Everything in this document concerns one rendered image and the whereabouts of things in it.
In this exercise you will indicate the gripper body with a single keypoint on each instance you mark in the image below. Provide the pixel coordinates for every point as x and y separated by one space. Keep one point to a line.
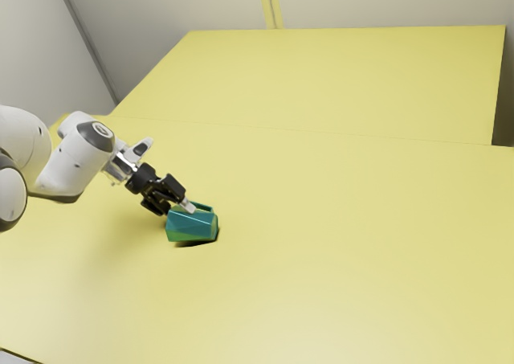
141 178

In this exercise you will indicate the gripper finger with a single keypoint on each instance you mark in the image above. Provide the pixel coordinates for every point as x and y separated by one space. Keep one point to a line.
154 204
178 194

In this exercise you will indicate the teal faceted mug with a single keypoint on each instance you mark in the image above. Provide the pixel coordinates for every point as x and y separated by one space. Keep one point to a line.
192 225

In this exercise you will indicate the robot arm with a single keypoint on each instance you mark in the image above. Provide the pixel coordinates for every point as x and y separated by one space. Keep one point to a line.
76 155

